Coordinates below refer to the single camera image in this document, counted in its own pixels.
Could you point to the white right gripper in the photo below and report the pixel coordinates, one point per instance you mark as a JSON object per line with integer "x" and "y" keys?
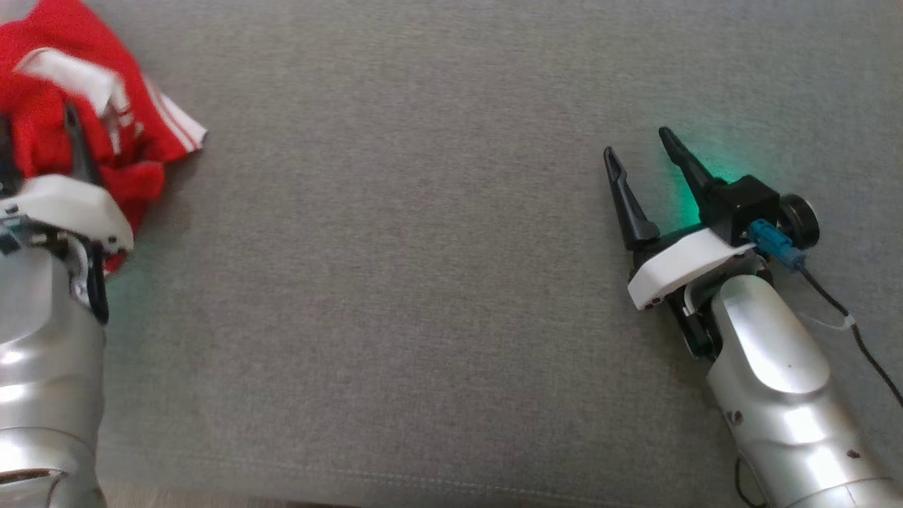
{"x": 684, "y": 264}

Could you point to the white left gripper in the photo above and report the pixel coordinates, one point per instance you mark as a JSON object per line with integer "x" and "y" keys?
{"x": 70, "y": 204}

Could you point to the red Bulls basketball jersey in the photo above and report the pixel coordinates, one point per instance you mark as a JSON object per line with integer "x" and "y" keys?
{"x": 42, "y": 127}

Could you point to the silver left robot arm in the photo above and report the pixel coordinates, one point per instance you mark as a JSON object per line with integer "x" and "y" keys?
{"x": 42, "y": 353}

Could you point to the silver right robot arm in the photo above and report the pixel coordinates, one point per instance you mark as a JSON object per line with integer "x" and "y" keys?
{"x": 783, "y": 367}

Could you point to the grey sofa seat cushion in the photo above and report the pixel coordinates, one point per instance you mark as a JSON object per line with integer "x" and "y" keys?
{"x": 423, "y": 282}

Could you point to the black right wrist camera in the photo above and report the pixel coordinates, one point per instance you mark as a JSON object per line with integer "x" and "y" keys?
{"x": 751, "y": 204}

